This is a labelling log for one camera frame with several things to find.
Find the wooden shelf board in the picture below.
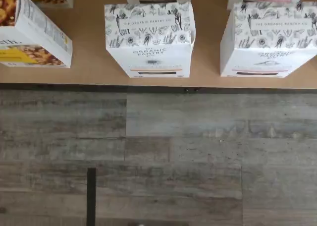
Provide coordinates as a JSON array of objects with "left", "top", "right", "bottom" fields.
[{"left": 0, "top": 0, "right": 317, "bottom": 88}]

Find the black tape strip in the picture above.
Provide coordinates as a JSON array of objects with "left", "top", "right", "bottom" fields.
[{"left": 86, "top": 168, "right": 97, "bottom": 226}]

